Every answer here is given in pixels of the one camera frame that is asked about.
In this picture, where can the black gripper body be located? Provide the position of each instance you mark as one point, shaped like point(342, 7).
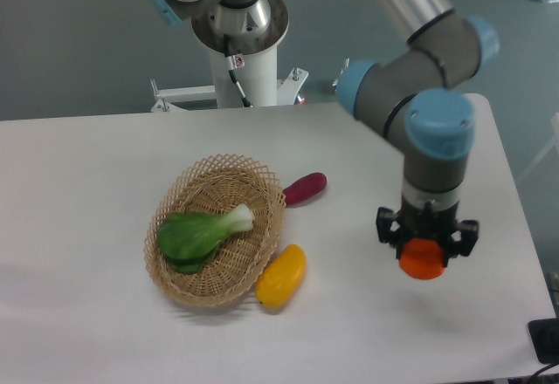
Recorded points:
point(427, 222)

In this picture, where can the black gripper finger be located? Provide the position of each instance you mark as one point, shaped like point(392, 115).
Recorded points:
point(391, 230)
point(459, 240)

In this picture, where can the orange fruit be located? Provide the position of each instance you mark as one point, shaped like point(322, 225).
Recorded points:
point(422, 259)

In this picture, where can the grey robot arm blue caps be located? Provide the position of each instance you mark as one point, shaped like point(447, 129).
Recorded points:
point(412, 102)

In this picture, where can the purple sweet potato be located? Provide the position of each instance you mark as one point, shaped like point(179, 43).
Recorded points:
point(305, 188)

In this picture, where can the yellow mango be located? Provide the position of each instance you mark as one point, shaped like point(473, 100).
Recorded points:
point(281, 278)

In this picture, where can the black device at table edge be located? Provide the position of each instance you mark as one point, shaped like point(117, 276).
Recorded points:
point(544, 337)

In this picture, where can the woven wicker basket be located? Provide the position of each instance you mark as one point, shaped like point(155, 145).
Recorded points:
point(216, 185)

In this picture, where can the green bok choy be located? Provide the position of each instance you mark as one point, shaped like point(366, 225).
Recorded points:
point(188, 241)

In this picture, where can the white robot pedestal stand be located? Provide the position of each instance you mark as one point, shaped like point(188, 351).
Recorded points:
point(242, 46)

